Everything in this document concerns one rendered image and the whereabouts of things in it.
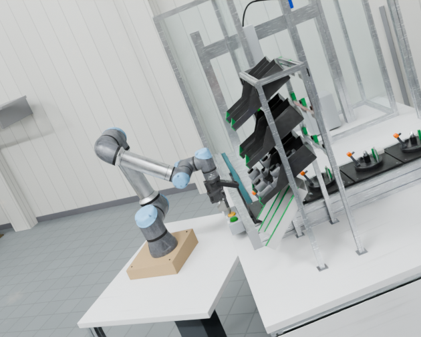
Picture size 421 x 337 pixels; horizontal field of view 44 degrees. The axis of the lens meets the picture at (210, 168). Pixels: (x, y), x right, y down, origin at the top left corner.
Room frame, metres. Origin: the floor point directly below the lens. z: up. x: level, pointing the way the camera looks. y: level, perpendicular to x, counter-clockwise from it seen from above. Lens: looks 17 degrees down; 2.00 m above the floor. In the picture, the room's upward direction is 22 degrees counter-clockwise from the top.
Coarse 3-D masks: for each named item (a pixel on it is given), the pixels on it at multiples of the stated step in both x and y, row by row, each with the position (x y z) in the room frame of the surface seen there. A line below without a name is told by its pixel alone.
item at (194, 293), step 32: (192, 224) 2.77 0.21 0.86; (224, 224) 2.60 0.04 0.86; (192, 256) 2.38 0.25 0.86; (224, 256) 2.25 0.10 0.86; (128, 288) 2.31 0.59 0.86; (160, 288) 2.19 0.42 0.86; (192, 288) 2.07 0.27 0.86; (224, 288) 2.01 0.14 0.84; (96, 320) 2.13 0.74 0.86; (128, 320) 2.04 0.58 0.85; (160, 320) 1.96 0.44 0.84
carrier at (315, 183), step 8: (328, 168) 2.34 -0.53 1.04; (312, 176) 2.41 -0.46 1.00; (328, 176) 2.30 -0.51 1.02; (344, 176) 2.34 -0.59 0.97; (312, 184) 2.34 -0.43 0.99; (328, 184) 2.29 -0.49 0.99; (336, 184) 2.29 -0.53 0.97; (344, 184) 2.26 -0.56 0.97; (352, 184) 2.24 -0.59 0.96; (312, 192) 2.31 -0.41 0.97; (320, 192) 2.27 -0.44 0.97; (328, 192) 2.24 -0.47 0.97; (312, 200) 2.24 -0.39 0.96
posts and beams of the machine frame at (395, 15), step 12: (396, 0) 2.95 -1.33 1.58; (288, 12) 3.14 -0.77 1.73; (396, 12) 2.96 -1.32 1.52; (288, 24) 3.13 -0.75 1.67; (396, 24) 2.95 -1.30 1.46; (396, 36) 2.99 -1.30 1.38; (300, 48) 3.13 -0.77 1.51; (408, 48) 2.95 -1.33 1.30; (300, 60) 3.13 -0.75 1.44; (408, 60) 2.95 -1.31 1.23; (408, 72) 2.95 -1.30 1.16; (312, 84) 3.13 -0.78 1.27; (408, 84) 3.00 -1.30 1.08; (420, 96) 2.95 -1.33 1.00; (420, 108) 2.95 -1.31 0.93; (324, 120) 3.13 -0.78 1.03
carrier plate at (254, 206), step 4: (248, 204) 2.47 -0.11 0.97; (252, 204) 2.45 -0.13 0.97; (256, 204) 2.43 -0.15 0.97; (304, 204) 2.24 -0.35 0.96; (252, 208) 2.40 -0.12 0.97; (256, 208) 2.38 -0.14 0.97; (260, 208) 2.36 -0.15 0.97; (252, 212) 2.36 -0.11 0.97; (256, 212) 2.34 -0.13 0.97; (256, 216) 2.29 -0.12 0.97; (256, 220) 2.25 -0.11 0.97; (260, 220) 2.24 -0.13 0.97
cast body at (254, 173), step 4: (252, 168) 2.09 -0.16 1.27; (256, 168) 2.08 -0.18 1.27; (248, 172) 2.09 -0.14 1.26; (252, 172) 2.08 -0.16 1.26; (256, 172) 2.07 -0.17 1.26; (260, 172) 2.09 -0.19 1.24; (264, 172) 2.08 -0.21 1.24; (248, 176) 2.08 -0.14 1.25; (252, 176) 2.08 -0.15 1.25; (256, 176) 2.07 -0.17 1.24; (260, 176) 2.07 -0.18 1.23; (264, 176) 2.07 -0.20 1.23; (252, 180) 2.08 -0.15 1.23
